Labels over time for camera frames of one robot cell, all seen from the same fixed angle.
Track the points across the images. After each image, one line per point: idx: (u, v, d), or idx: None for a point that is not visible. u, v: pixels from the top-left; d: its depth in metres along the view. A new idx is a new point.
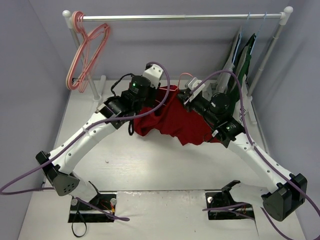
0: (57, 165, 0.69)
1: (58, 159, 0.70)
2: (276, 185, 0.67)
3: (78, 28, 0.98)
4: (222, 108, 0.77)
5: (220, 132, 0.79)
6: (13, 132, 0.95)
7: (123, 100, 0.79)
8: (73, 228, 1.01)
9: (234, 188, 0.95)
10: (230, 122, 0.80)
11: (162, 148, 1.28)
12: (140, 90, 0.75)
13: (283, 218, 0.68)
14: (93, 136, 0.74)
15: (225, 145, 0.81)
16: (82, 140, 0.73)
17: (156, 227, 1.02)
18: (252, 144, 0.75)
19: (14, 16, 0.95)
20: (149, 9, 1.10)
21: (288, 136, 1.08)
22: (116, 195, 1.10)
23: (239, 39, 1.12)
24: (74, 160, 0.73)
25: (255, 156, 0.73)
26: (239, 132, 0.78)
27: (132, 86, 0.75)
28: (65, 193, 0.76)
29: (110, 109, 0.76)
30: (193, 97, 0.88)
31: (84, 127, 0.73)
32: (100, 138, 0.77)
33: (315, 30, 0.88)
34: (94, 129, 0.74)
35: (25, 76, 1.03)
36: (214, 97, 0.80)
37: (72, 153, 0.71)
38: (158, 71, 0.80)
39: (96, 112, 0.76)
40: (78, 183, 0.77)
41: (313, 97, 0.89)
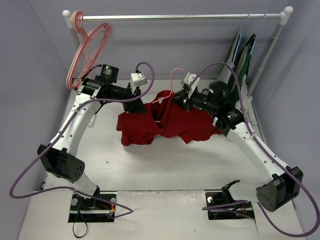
0: (63, 148, 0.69)
1: (62, 143, 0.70)
2: (271, 176, 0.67)
3: (78, 28, 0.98)
4: (220, 94, 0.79)
5: (220, 120, 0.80)
6: (13, 132, 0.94)
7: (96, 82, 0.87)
8: (73, 229, 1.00)
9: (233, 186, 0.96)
10: (230, 111, 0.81)
11: (162, 147, 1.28)
12: (112, 71, 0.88)
13: (275, 209, 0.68)
14: (84, 113, 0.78)
15: (225, 134, 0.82)
16: (76, 120, 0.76)
17: (156, 226, 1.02)
18: (252, 133, 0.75)
19: (14, 15, 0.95)
20: (149, 9, 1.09)
21: (288, 135, 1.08)
22: (116, 195, 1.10)
23: (239, 39, 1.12)
24: (76, 140, 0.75)
25: (253, 146, 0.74)
26: (240, 121, 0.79)
27: (105, 68, 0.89)
28: (77, 179, 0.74)
29: (90, 87, 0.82)
30: (191, 92, 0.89)
31: (74, 109, 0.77)
32: (88, 118, 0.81)
33: (316, 30, 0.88)
34: (84, 107, 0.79)
35: (25, 76, 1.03)
36: (212, 84, 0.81)
37: (73, 132, 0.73)
38: (138, 77, 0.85)
39: (79, 94, 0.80)
40: (84, 166, 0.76)
41: (313, 97, 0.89)
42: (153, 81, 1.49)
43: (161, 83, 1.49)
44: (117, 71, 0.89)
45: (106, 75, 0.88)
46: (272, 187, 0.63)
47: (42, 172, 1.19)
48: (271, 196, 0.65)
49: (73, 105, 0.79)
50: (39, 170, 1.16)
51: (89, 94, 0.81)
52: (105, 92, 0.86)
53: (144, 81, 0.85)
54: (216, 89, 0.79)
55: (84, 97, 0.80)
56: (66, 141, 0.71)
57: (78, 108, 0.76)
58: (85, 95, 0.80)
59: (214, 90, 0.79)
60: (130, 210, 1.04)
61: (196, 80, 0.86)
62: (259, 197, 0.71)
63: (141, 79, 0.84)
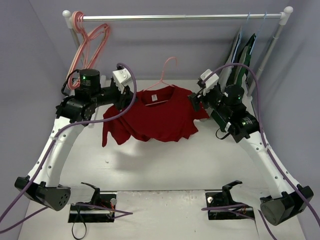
0: (42, 182, 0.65)
1: (41, 176, 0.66)
2: (281, 193, 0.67)
3: (78, 28, 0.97)
4: (236, 99, 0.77)
5: (234, 125, 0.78)
6: (13, 132, 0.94)
7: (79, 97, 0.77)
8: (73, 230, 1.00)
9: (235, 189, 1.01)
10: (245, 116, 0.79)
11: (162, 148, 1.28)
12: (92, 82, 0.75)
13: (277, 223, 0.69)
14: (65, 140, 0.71)
15: (236, 140, 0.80)
16: (56, 149, 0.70)
17: (156, 226, 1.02)
18: (266, 146, 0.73)
19: (13, 16, 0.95)
20: (149, 9, 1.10)
21: (288, 135, 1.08)
22: (116, 195, 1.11)
23: (239, 39, 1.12)
24: (57, 170, 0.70)
25: (265, 159, 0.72)
26: (254, 129, 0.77)
27: (83, 79, 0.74)
28: (62, 206, 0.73)
29: (70, 108, 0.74)
30: (205, 89, 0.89)
31: (52, 137, 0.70)
32: (70, 143, 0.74)
33: (316, 30, 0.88)
34: (64, 133, 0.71)
35: (25, 76, 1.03)
36: (228, 87, 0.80)
37: (52, 164, 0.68)
38: (123, 77, 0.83)
39: (58, 117, 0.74)
40: (69, 192, 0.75)
41: (313, 96, 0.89)
42: (153, 82, 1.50)
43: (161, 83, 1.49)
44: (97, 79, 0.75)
45: (86, 85, 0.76)
46: (280, 205, 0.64)
47: None
48: (277, 213, 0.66)
49: (52, 130, 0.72)
50: None
51: (70, 116, 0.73)
52: (87, 111, 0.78)
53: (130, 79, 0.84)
54: (232, 93, 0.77)
55: (64, 120, 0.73)
56: (45, 173, 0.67)
57: (56, 135, 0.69)
58: (65, 117, 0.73)
59: (230, 94, 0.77)
60: (126, 213, 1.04)
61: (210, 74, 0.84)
62: (263, 208, 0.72)
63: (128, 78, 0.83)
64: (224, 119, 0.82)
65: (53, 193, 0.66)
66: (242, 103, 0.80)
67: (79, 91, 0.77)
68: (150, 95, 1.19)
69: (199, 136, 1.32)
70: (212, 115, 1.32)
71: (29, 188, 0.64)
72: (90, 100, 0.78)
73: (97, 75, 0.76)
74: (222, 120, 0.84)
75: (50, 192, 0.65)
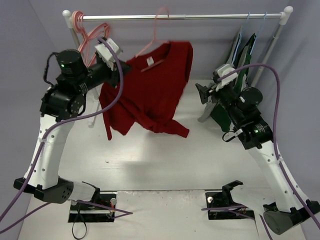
0: (39, 185, 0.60)
1: (36, 179, 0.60)
2: (289, 208, 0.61)
3: (78, 28, 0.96)
4: (252, 105, 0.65)
5: (245, 132, 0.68)
6: (13, 132, 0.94)
7: (63, 88, 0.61)
8: (73, 230, 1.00)
9: (235, 190, 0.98)
10: (257, 123, 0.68)
11: (162, 148, 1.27)
12: (72, 69, 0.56)
13: (279, 233, 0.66)
14: (54, 141, 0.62)
15: (245, 147, 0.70)
16: (46, 151, 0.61)
17: (156, 226, 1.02)
18: (278, 158, 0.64)
19: (13, 16, 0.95)
20: (149, 9, 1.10)
21: (288, 135, 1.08)
22: (116, 195, 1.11)
23: (239, 39, 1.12)
24: (52, 170, 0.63)
25: (276, 171, 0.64)
26: (267, 138, 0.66)
27: (61, 68, 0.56)
28: (66, 197, 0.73)
29: (55, 105, 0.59)
30: (220, 86, 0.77)
31: (39, 138, 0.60)
32: (62, 139, 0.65)
33: (316, 30, 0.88)
34: (52, 133, 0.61)
35: (25, 76, 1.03)
36: (245, 88, 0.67)
37: (46, 166, 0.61)
38: (109, 52, 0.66)
39: (42, 115, 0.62)
40: (71, 183, 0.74)
41: (313, 96, 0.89)
42: None
43: None
44: (79, 65, 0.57)
45: (64, 73, 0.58)
46: (288, 222, 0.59)
47: None
48: (282, 225, 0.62)
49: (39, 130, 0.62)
50: None
51: (56, 113, 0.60)
52: (77, 102, 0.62)
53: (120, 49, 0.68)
54: (248, 98, 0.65)
55: (50, 119, 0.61)
56: (40, 176, 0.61)
57: (44, 137, 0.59)
58: (51, 115, 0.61)
59: (246, 98, 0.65)
60: (126, 213, 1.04)
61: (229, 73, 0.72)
62: (266, 216, 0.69)
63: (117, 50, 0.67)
64: (236, 123, 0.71)
65: (51, 197, 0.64)
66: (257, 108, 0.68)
67: (61, 80, 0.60)
68: (144, 57, 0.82)
69: (199, 135, 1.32)
70: (215, 114, 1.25)
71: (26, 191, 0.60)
72: (75, 90, 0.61)
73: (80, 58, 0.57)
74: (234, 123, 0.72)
75: (48, 200, 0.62)
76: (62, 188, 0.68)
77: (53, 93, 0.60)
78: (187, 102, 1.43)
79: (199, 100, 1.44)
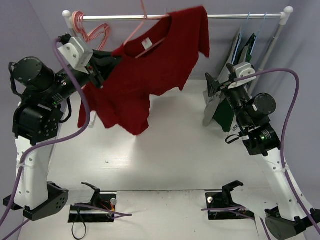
0: (26, 205, 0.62)
1: (23, 200, 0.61)
2: (293, 217, 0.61)
3: (78, 28, 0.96)
4: (263, 115, 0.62)
5: (251, 138, 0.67)
6: (13, 133, 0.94)
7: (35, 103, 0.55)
8: (73, 231, 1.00)
9: (236, 191, 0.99)
10: (264, 128, 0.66)
11: (162, 148, 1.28)
12: (36, 84, 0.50)
13: (281, 238, 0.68)
14: (33, 165, 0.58)
15: (250, 152, 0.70)
16: (27, 175, 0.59)
17: (156, 226, 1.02)
18: (284, 167, 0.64)
19: (13, 16, 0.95)
20: (149, 9, 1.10)
21: (288, 135, 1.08)
22: (116, 195, 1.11)
23: (239, 39, 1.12)
24: (39, 190, 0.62)
25: (281, 180, 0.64)
26: (273, 145, 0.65)
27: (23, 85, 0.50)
28: (62, 205, 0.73)
29: (27, 123, 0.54)
30: (235, 85, 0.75)
31: (18, 162, 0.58)
32: (45, 158, 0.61)
33: (315, 30, 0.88)
34: (29, 158, 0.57)
35: None
36: (259, 96, 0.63)
37: (29, 188, 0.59)
38: (73, 56, 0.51)
39: (17, 136, 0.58)
40: (67, 193, 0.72)
41: (313, 96, 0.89)
42: None
43: None
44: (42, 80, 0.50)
45: (31, 89, 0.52)
46: (292, 230, 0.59)
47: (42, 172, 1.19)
48: (285, 232, 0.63)
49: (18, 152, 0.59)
50: None
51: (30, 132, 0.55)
52: (52, 118, 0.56)
53: (88, 52, 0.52)
54: (261, 107, 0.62)
55: (24, 142, 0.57)
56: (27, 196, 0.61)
57: (21, 163, 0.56)
58: (25, 137, 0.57)
59: (258, 107, 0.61)
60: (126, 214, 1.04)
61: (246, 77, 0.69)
62: (268, 222, 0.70)
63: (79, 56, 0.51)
64: (242, 128, 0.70)
65: (41, 214, 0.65)
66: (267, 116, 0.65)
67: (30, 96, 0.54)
68: (140, 40, 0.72)
69: (199, 136, 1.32)
70: (220, 114, 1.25)
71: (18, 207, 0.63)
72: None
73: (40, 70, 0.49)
74: (241, 127, 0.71)
75: (37, 219, 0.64)
76: (54, 202, 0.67)
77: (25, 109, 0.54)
78: (187, 103, 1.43)
79: (199, 100, 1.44)
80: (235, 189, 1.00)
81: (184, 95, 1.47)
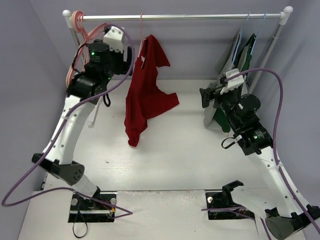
0: (56, 160, 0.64)
1: (55, 154, 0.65)
2: (290, 214, 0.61)
3: (78, 28, 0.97)
4: (250, 112, 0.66)
5: (245, 138, 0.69)
6: (12, 132, 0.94)
7: (89, 74, 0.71)
8: (74, 230, 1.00)
9: (235, 191, 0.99)
10: (256, 129, 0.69)
11: (162, 147, 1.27)
12: (101, 57, 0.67)
13: (281, 237, 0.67)
14: (76, 120, 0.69)
15: (245, 153, 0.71)
16: (68, 129, 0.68)
17: (155, 226, 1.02)
18: (278, 164, 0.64)
19: (13, 15, 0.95)
20: (149, 9, 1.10)
21: (287, 135, 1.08)
22: (116, 195, 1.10)
23: (239, 39, 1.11)
24: (70, 148, 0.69)
25: (276, 177, 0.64)
26: (267, 144, 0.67)
27: (91, 55, 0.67)
28: (76, 181, 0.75)
29: (81, 86, 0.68)
30: (225, 87, 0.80)
31: (63, 116, 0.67)
32: (83, 119, 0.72)
33: (315, 30, 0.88)
34: (75, 113, 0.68)
35: (25, 76, 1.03)
36: (243, 96, 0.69)
37: (64, 142, 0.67)
38: (118, 33, 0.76)
39: (68, 96, 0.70)
40: (83, 168, 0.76)
41: (312, 96, 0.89)
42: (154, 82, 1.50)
43: (162, 83, 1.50)
44: (107, 54, 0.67)
45: (95, 61, 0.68)
46: (289, 227, 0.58)
47: (42, 172, 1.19)
48: (283, 230, 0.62)
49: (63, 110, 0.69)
50: (39, 171, 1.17)
51: (80, 95, 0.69)
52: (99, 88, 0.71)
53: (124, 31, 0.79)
54: (247, 105, 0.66)
55: (74, 100, 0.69)
56: (57, 152, 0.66)
57: (68, 115, 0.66)
58: (76, 96, 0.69)
59: (244, 105, 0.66)
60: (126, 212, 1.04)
61: (235, 75, 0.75)
62: (268, 222, 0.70)
63: (123, 33, 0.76)
64: (234, 129, 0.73)
65: (64, 174, 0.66)
66: (255, 114, 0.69)
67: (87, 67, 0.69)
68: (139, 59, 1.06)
69: (199, 135, 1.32)
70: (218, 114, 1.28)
71: (44, 164, 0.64)
72: (99, 78, 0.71)
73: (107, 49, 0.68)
74: (233, 130, 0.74)
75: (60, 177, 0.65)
76: (76, 168, 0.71)
77: (79, 78, 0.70)
78: (187, 103, 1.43)
79: (199, 100, 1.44)
80: (236, 188, 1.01)
81: (184, 95, 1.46)
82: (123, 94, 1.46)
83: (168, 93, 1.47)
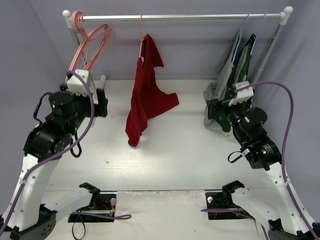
0: (16, 227, 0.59)
1: (15, 219, 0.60)
2: (295, 231, 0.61)
3: (78, 28, 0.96)
4: (257, 126, 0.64)
5: (252, 152, 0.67)
6: (12, 132, 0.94)
7: (50, 127, 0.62)
8: (73, 229, 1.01)
9: (237, 193, 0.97)
10: (264, 142, 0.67)
11: (162, 147, 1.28)
12: (64, 109, 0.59)
13: None
14: (35, 183, 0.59)
15: (253, 167, 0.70)
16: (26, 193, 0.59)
17: (155, 226, 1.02)
18: (286, 181, 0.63)
19: (13, 15, 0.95)
20: (149, 9, 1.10)
21: (287, 135, 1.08)
22: (116, 195, 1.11)
23: (239, 39, 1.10)
24: (32, 211, 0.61)
25: (284, 195, 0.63)
26: (274, 160, 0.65)
27: (52, 107, 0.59)
28: (48, 233, 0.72)
29: (39, 144, 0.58)
30: (234, 99, 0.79)
31: (20, 179, 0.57)
32: (45, 176, 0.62)
33: (315, 30, 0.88)
34: (33, 175, 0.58)
35: (25, 76, 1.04)
36: (249, 110, 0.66)
37: (24, 207, 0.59)
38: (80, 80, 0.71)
39: (26, 154, 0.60)
40: (54, 220, 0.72)
41: (313, 97, 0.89)
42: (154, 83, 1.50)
43: (162, 84, 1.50)
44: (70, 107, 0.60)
45: (57, 113, 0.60)
46: None
47: None
48: None
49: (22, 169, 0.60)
50: None
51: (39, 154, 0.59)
52: (61, 142, 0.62)
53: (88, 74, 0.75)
54: (253, 118, 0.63)
55: (31, 159, 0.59)
56: (18, 217, 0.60)
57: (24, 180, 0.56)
58: (34, 155, 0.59)
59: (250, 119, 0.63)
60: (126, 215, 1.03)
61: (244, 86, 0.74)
62: (270, 234, 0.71)
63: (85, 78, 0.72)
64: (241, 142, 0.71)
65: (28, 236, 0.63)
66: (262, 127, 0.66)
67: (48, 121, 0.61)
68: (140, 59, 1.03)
69: (199, 135, 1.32)
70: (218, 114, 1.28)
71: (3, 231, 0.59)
72: (62, 132, 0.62)
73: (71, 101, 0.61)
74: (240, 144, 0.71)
75: None
76: (45, 224, 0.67)
77: (38, 132, 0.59)
78: (187, 103, 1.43)
79: (199, 100, 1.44)
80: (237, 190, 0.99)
81: (184, 95, 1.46)
82: (123, 94, 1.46)
83: (168, 93, 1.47)
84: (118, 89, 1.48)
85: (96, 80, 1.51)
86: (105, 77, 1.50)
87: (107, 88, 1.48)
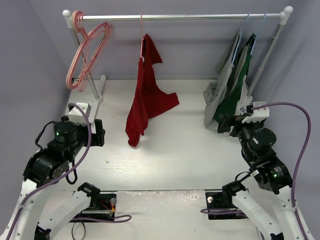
0: None
1: None
2: None
3: (78, 28, 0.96)
4: (266, 146, 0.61)
5: (262, 174, 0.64)
6: (12, 132, 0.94)
7: (50, 154, 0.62)
8: (73, 229, 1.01)
9: (238, 196, 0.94)
10: (274, 163, 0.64)
11: (162, 147, 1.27)
12: (66, 137, 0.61)
13: None
14: (33, 207, 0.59)
15: (264, 187, 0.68)
16: (24, 217, 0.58)
17: (155, 226, 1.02)
18: (294, 205, 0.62)
19: (13, 15, 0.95)
20: (149, 8, 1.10)
21: (287, 135, 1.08)
22: (116, 195, 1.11)
23: (239, 39, 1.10)
24: (27, 235, 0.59)
25: (290, 218, 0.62)
26: (284, 183, 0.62)
27: (56, 135, 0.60)
28: None
29: (39, 170, 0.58)
30: (249, 117, 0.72)
31: (18, 203, 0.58)
32: (43, 201, 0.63)
33: (316, 30, 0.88)
34: (32, 199, 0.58)
35: (25, 76, 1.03)
36: (258, 131, 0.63)
37: (21, 230, 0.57)
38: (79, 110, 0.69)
39: (25, 179, 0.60)
40: None
41: (313, 96, 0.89)
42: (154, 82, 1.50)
43: (162, 84, 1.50)
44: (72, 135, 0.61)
45: (59, 141, 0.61)
46: None
47: None
48: None
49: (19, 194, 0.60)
50: None
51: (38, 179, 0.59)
52: (60, 169, 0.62)
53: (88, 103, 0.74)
54: (261, 141, 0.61)
55: (30, 185, 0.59)
56: None
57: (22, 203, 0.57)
58: (33, 180, 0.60)
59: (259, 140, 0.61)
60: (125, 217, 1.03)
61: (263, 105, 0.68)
62: None
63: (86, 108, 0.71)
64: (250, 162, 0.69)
65: None
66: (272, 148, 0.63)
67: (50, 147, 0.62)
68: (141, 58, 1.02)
69: (199, 135, 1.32)
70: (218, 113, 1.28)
71: None
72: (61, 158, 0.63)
73: (74, 129, 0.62)
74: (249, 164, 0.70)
75: None
76: None
77: (38, 158, 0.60)
78: (187, 103, 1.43)
79: (199, 100, 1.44)
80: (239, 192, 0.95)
81: (184, 95, 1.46)
82: (123, 94, 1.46)
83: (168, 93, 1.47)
84: (118, 89, 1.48)
85: (96, 80, 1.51)
86: (105, 77, 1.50)
87: (107, 88, 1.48)
